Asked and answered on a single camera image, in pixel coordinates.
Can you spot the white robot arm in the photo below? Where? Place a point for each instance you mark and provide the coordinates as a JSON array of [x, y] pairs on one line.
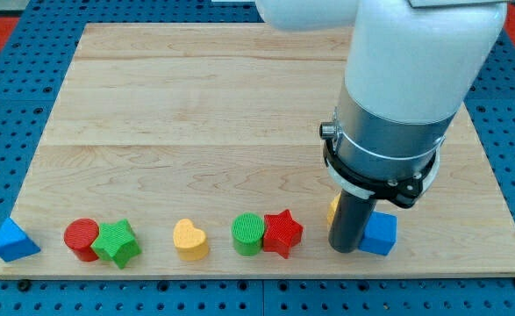
[[410, 65]]

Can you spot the red star block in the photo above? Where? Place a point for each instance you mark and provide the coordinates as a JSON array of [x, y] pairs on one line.
[[282, 233]]

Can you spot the green star block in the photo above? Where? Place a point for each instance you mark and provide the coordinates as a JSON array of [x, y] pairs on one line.
[[116, 242]]

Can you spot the wooden board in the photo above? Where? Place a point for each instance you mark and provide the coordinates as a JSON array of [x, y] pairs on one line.
[[157, 123]]

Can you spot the green cylinder block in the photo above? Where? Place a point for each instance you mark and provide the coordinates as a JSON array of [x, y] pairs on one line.
[[247, 233]]

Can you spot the yellow block behind effector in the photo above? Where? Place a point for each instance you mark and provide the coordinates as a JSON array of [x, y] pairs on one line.
[[332, 209]]

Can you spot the yellow heart block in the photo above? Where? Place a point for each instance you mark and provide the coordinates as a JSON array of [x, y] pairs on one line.
[[190, 242]]

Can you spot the black cylindrical end effector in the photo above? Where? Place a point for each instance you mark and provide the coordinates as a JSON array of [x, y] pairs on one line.
[[349, 222]]

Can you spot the blue cube block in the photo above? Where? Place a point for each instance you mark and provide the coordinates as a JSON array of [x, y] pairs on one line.
[[380, 234]]

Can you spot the red cylinder block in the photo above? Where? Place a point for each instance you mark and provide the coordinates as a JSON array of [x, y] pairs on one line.
[[79, 236]]

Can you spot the blue triangle block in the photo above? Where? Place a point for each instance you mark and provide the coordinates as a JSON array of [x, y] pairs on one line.
[[15, 243]]

